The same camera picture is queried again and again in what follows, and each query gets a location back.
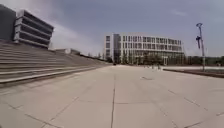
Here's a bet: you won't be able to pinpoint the dark building with pale bands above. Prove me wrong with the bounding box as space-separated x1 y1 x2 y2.
13 9 55 50

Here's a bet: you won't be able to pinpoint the white building with many windows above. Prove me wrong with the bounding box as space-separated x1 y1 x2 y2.
103 32 186 66

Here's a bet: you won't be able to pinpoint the row of trees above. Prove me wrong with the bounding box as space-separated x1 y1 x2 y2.
185 55 224 67

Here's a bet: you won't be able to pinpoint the pale concrete slab plaza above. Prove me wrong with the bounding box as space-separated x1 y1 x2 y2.
0 64 224 128

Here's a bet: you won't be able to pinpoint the wide grey stone steps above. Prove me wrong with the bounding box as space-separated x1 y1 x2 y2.
0 39 113 87

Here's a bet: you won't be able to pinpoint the dark planted bed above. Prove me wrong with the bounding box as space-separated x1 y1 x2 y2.
162 67 224 80

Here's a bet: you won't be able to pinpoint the low grey building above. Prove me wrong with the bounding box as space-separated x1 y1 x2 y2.
54 48 82 56

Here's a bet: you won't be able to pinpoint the tall lamp pole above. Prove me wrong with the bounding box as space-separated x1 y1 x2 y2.
195 22 206 73

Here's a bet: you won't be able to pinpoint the dark grey building block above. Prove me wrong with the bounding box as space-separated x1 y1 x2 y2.
0 3 17 43

